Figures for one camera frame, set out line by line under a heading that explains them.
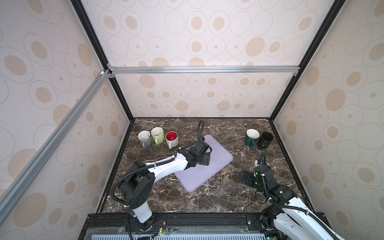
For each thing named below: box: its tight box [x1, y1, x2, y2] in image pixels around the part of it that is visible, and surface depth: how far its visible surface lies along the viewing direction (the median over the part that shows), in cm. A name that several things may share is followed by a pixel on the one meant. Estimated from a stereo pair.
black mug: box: [257, 131, 274, 150], surface depth 100 cm
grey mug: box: [137, 130, 152, 148], surface depth 99 cm
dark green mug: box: [245, 128, 260, 148], surface depth 99 cm
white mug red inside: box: [165, 131, 179, 150], surface depth 102 cm
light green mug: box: [151, 126, 165, 145], surface depth 101 cm
